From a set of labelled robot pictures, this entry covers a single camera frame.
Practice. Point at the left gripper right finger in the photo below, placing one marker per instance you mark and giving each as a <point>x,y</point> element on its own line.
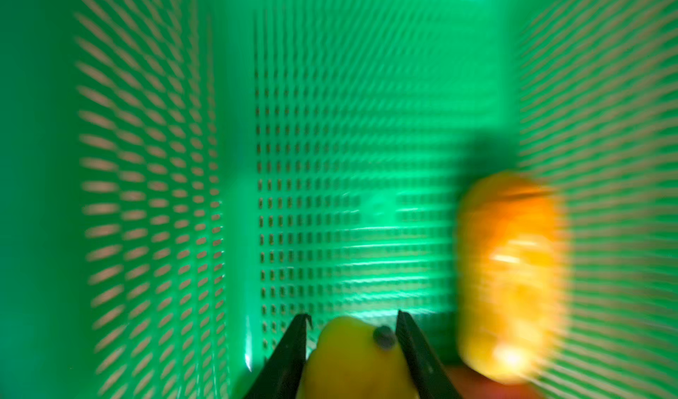
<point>426,370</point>

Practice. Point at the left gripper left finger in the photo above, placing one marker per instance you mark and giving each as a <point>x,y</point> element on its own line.
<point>281,375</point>

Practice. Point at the curved yellow mango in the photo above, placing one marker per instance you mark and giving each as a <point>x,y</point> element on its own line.
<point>355,359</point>

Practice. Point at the red mango bottom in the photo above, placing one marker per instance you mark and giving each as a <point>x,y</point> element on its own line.
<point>472,385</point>

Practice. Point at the green plastic basket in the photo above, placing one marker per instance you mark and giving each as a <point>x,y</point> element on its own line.
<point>180,178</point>

